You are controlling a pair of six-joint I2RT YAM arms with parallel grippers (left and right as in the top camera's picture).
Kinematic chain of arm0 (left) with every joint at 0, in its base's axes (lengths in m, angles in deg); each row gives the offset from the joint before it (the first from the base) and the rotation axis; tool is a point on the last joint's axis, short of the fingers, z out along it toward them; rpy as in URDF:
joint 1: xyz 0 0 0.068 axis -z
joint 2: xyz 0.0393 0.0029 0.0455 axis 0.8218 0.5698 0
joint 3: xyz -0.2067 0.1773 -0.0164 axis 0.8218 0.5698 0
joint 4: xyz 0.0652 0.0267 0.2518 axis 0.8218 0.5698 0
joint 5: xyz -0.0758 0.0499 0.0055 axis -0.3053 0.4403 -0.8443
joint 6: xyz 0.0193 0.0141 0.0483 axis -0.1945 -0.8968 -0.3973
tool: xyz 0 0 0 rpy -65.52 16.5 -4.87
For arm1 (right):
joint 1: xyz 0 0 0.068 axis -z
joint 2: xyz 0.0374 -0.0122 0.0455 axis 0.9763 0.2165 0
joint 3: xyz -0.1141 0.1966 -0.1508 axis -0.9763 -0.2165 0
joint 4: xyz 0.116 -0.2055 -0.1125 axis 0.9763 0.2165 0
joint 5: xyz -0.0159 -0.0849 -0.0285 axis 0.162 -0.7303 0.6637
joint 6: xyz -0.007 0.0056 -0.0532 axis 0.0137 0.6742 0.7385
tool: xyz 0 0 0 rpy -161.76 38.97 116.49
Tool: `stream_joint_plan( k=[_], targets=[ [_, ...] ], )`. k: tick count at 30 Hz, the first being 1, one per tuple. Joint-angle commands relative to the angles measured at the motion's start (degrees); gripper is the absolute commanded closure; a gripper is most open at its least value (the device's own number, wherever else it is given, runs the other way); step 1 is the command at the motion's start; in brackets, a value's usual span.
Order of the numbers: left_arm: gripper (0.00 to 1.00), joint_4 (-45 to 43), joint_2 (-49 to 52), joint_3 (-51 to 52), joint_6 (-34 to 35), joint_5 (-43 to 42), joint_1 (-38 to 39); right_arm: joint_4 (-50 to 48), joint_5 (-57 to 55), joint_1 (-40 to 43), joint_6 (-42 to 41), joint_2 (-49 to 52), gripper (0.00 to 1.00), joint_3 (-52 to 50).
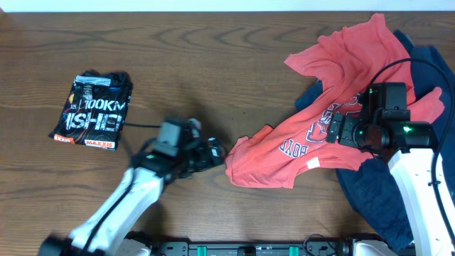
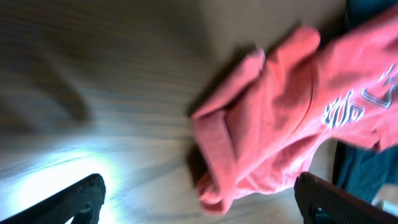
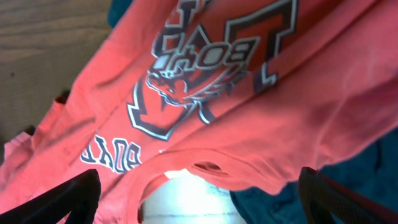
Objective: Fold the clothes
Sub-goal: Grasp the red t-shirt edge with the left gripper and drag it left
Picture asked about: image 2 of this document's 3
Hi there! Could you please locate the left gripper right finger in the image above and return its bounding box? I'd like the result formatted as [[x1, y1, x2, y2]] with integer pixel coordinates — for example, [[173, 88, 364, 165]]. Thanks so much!
[[294, 172, 397, 224]]

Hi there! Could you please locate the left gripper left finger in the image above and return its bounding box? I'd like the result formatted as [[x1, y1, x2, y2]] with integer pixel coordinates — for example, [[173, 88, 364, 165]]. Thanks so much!
[[1, 174, 106, 224]]

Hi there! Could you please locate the red printed t-shirt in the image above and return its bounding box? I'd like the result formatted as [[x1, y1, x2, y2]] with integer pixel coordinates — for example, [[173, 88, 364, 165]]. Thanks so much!
[[191, 6, 397, 215]]

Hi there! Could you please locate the navy blue garment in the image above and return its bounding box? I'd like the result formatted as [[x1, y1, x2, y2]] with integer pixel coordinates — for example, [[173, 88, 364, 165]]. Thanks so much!
[[332, 0, 397, 203]]

